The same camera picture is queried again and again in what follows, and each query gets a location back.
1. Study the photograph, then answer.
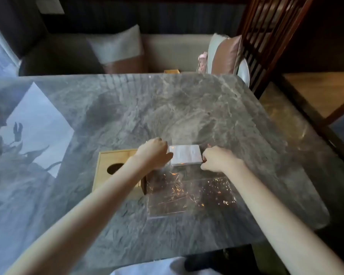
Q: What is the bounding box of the person's left hand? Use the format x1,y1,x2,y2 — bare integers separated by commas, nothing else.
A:
133,137,174,176

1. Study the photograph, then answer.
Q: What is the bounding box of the person's right hand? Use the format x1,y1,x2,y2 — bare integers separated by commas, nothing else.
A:
200,146,245,175

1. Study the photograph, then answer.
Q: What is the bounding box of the white napkin stack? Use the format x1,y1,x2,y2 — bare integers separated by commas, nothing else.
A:
169,144,203,167

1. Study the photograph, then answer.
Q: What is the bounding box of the wooden tissue box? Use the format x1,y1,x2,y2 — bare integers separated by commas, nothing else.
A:
91,149,147,199

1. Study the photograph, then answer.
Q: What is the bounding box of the clear plastic wrapper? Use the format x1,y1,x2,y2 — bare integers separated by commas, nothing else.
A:
144,134,239,220

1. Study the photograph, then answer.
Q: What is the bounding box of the person's right forearm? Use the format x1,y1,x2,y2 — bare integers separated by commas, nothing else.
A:
227,160,344,275

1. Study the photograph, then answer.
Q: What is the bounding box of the person's left forearm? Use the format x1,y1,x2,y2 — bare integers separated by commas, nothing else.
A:
5,158,148,275

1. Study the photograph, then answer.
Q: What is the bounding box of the person's white printed shirt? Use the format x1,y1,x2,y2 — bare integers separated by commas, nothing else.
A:
110,256,221,275

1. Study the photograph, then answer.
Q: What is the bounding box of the white round chair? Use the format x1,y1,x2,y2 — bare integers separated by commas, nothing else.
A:
236,58,250,88

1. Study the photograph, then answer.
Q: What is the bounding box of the white and brown cushion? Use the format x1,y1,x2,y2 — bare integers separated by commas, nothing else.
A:
86,24,148,74
206,32,243,75

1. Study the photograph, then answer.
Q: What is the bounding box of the beige sofa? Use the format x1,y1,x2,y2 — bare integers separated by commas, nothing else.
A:
18,32,218,76

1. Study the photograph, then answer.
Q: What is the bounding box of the dark wooden chair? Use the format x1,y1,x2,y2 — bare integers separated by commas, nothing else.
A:
236,0,316,99

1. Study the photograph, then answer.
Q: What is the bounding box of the reddish wooden post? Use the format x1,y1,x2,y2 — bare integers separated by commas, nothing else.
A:
321,94,344,126

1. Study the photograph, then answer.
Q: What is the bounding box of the white wall plate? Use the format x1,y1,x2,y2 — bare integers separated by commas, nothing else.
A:
36,0,65,15

